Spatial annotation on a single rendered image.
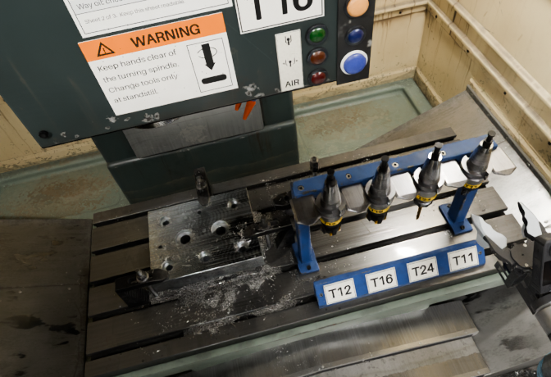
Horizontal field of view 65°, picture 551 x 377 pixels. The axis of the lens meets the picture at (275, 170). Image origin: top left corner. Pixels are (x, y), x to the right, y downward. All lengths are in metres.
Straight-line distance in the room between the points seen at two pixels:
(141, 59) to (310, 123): 1.51
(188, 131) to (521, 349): 1.17
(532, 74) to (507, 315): 0.69
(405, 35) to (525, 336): 1.24
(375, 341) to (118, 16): 1.05
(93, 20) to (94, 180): 1.56
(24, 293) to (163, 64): 1.27
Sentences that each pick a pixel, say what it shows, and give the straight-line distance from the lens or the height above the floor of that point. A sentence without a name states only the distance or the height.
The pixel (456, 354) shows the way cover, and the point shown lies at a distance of 1.36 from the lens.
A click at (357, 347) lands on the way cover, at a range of 1.27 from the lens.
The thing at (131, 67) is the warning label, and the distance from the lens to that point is 0.53.
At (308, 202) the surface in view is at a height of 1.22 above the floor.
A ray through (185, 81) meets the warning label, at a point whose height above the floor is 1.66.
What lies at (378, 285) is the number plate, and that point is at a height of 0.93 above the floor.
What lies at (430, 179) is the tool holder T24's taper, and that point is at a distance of 0.95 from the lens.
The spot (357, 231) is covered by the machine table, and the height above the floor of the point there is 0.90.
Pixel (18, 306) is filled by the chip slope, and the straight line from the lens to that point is 1.67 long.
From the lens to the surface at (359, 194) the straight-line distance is 0.94.
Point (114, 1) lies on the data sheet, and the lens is 0.49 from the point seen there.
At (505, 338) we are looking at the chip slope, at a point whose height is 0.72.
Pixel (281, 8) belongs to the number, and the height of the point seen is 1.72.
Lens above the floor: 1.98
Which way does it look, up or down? 51 degrees down
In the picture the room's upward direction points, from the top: 9 degrees counter-clockwise
